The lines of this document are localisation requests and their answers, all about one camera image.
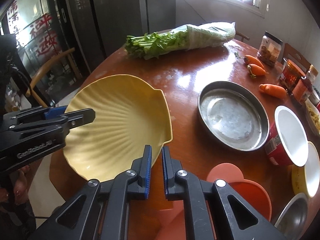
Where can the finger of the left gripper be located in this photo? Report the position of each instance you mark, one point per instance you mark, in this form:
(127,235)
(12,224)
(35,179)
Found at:
(31,117)
(68,120)

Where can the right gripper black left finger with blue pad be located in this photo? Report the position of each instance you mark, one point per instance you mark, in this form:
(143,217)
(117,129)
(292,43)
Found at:
(100,210)

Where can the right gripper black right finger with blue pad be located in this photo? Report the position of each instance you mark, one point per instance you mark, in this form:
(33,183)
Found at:
(213,210)

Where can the orange heart-shaped plate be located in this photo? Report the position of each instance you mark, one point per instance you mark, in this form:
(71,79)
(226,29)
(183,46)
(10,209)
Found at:
(172,220)

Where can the yellow shell-shaped plate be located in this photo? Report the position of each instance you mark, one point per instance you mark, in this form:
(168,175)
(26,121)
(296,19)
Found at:
(129,114)

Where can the small steel bowl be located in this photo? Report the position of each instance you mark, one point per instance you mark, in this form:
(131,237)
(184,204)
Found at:
(293,217)

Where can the yellow bowl white inside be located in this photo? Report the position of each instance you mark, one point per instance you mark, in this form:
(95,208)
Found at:
(306,179)

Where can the round steel pan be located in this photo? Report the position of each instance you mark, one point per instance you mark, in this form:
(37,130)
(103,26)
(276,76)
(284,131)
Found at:
(233,116)

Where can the red bowl white inside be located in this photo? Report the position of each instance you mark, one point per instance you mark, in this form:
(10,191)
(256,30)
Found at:
(287,142)

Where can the person's left hand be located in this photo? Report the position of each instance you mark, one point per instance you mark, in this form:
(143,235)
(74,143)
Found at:
(20,185)

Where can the glass door red characters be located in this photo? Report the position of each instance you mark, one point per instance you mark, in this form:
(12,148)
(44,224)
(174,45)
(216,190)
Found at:
(37,26)

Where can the dark refrigerator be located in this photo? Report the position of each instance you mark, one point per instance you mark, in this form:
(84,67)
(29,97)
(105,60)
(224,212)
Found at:
(97,28)

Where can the near carrot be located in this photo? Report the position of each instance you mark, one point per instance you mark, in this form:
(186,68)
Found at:
(273,90)

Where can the carrot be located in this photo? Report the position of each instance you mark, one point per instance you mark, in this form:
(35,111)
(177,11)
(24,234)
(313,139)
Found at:
(249,59)
(255,70)
(273,90)

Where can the white dish with food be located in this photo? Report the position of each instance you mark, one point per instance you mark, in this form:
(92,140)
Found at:
(312,116)

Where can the middle carrot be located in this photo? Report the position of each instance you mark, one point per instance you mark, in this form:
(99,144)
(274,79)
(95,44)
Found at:
(255,70)

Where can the orange label sauce bottle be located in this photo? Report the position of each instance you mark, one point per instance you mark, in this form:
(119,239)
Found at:
(302,90)

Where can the bagged green celery bunch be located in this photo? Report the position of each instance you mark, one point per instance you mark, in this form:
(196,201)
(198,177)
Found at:
(185,37)

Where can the far carrot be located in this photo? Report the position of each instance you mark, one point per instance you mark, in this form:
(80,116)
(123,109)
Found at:
(249,59)

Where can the red chili sauce jar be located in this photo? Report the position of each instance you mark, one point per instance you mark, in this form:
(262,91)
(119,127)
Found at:
(290,75)

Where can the small spice jar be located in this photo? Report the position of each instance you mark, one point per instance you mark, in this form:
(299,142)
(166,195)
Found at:
(312,73)

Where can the clear jar black lid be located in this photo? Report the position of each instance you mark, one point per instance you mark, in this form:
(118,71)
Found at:
(269,49)

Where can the wooden chair right back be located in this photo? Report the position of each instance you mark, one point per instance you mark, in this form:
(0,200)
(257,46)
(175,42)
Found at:
(294,55)

